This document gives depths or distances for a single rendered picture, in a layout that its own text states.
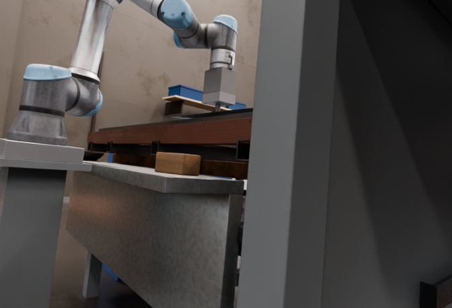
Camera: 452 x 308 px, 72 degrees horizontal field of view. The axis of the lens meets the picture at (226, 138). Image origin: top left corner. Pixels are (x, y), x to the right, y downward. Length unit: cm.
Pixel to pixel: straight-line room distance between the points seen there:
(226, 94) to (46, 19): 446
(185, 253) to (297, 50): 69
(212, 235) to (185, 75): 537
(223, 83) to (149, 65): 475
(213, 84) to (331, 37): 73
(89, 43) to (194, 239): 72
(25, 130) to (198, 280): 61
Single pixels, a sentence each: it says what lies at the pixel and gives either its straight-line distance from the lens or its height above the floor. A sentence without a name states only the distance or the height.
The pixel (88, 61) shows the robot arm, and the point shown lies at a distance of 115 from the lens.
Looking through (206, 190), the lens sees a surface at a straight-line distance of 65.
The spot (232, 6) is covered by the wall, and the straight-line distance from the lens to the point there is 724.
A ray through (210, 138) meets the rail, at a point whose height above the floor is 78.
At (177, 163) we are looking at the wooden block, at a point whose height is 71.
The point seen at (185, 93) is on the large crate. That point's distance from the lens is 525.
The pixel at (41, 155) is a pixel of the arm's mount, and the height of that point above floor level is 70.
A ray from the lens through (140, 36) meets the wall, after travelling 570.
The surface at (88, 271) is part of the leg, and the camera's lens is 184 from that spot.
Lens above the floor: 71
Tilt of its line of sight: 5 degrees up
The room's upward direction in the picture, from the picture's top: 5 degrees clockwise
